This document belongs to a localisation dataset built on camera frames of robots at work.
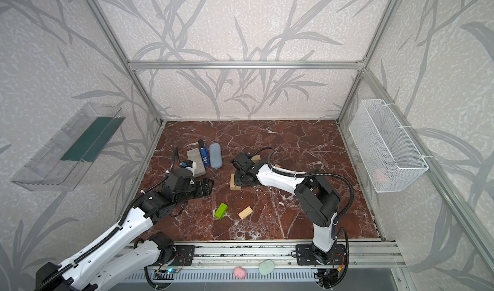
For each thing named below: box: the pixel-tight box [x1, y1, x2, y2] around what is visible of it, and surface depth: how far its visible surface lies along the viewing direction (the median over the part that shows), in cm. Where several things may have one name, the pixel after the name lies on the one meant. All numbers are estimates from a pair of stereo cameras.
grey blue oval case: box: [209, 142, 224, 170], surface depth 102 cm
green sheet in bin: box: [60, 115, 126, 163], surface depth 70 cm
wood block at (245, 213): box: [237, 206, 253, 221], surface depth 86 cm
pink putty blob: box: [233, 266, 247, 280], surface depth 70 cm
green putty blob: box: [258, 259, 275, 276], surface depth 71 cm
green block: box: [214, 202, 229, 220], surface depth 86 cm
